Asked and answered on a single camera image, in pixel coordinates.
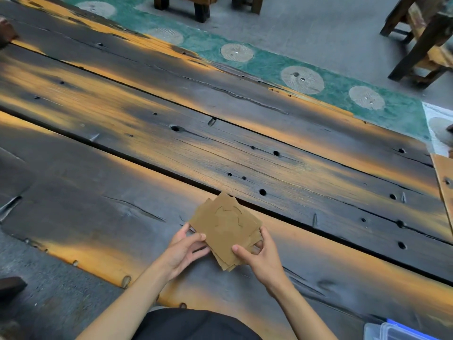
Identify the person's right hand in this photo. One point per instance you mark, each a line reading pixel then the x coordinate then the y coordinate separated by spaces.
pixel 265 265

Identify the person's left hand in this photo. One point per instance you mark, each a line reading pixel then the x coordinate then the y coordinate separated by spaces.
pixel 178 256

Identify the person's left fingers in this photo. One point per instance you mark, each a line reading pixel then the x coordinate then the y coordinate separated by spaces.
pixel 194 242

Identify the person's right thumb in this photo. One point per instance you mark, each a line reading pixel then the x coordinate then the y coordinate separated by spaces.
pixel 242 253

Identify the stack of brown sandpaper sheets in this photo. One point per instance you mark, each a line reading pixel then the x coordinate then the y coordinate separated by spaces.
pixel 224 226

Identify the person's left forearm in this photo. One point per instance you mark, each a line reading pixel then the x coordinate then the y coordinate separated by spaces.
pixel 131 304

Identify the person's right forearm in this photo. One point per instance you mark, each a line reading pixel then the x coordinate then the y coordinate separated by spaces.
pixel 300 311

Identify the black garment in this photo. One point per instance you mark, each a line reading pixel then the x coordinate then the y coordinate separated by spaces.
pixel 194 325

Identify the charred wooden plank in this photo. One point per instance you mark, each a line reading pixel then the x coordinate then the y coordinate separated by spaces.
pixel 247 88
pixel 88 215
pixel 177 148

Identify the clear plastic box blue lid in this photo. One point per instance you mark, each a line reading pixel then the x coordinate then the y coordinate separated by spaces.
pixel 385 331

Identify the green mat strip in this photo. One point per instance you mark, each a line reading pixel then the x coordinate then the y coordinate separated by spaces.
pixel 269 65

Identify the light wooden board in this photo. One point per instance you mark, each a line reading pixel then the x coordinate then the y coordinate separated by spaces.
pixel 444 187

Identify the dark wooden bench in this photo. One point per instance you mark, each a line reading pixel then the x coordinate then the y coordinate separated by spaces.
pixel 201 8

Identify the white sheet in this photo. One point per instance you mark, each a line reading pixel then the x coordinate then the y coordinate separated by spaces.
pixel 433 113

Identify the dark wooden chair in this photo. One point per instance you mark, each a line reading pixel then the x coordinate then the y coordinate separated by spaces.
pixel 423 42

